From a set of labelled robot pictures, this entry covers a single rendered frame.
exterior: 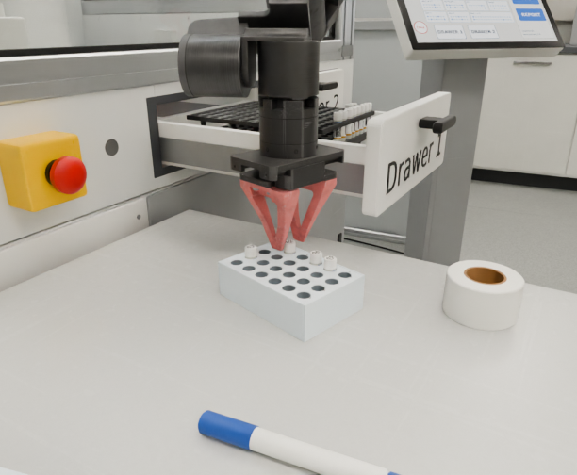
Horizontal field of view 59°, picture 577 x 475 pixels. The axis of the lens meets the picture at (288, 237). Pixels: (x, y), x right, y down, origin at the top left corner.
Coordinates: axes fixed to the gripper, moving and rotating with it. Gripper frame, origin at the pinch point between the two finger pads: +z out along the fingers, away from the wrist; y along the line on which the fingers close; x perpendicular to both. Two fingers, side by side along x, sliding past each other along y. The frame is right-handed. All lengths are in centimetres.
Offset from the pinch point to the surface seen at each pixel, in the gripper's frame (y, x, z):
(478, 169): -306, -121, 71
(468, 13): -112, -41, -25
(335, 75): -55, -42, -11
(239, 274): 7.1, 0.5, 1.7
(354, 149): -10.8, -0.3, -7.7
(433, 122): -23.1, 2.3, -9.7
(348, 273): -0.5, 7.8, 1.7
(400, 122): -15.7, 2.4, -10.6
